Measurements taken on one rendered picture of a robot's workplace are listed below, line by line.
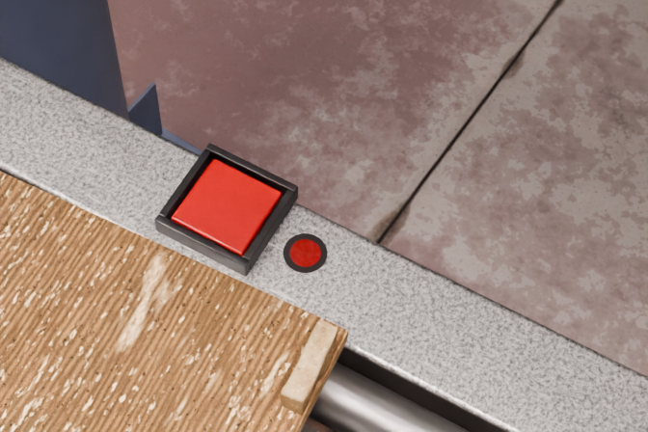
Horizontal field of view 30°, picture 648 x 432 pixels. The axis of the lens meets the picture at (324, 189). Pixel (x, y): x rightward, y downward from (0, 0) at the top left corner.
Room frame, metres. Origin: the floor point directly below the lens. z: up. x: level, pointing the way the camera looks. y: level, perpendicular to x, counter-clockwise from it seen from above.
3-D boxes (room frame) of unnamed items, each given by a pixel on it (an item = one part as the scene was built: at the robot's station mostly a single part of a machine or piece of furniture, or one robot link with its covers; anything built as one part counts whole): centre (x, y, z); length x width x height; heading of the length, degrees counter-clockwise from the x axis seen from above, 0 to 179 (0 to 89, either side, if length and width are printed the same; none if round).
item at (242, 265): (0.43, 0.07, 0.92); 0.08 x 0.08 x 0.02; 65
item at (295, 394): (0.30, 0.00, 0.95); 0.06 x 0.02 x 0.03; 158
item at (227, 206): (0.43, 0.07, 0.92); 0.06 x 0.06 x 0.01; 65
